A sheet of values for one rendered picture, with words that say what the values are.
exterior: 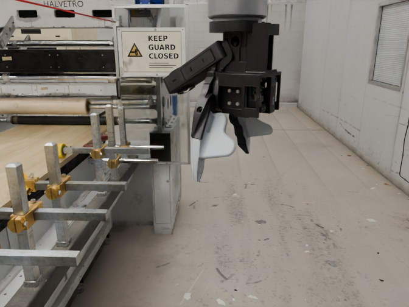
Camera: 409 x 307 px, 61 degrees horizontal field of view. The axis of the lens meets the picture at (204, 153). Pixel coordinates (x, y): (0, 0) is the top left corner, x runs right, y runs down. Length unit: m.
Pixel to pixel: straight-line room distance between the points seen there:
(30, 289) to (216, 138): 1.07
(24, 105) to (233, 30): 2.60
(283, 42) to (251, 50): 8.52
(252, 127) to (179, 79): 0.13
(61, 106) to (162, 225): 1.21
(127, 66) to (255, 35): 2.19
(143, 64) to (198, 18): 6.37
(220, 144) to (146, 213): 2.64
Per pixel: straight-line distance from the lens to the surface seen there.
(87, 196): 2.24
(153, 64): 2.56
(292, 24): 9.01
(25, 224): 1.26
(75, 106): 2.79
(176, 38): 2.54
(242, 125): 0.54
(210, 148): 0.44
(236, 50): 0.46
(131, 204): 3.05
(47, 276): 1.44
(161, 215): 2.90
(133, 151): 1.91
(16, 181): 1.23
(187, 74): 0.50
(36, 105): 2.92
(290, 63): 9.01
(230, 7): 0.45
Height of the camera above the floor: 1.49
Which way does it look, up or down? 17 degrees down
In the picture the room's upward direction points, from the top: straight up
